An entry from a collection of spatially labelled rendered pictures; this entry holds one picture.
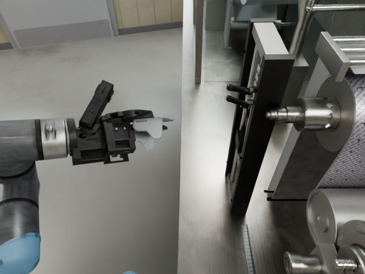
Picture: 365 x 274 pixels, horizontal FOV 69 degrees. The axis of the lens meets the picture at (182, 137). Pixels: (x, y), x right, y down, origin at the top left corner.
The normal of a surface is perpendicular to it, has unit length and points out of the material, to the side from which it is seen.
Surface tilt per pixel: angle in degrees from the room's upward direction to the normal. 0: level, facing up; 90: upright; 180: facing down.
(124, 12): 90
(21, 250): 39
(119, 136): 28
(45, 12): 90
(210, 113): 0
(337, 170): 92
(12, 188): 16
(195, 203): 0
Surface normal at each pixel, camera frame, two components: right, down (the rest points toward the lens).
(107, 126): 0.37, -0.42
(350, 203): -0.02, -0.71
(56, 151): 0.41, 0.56
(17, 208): 0.42, -0.74
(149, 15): 0.22, 0.71
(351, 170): -0.01, 0.75
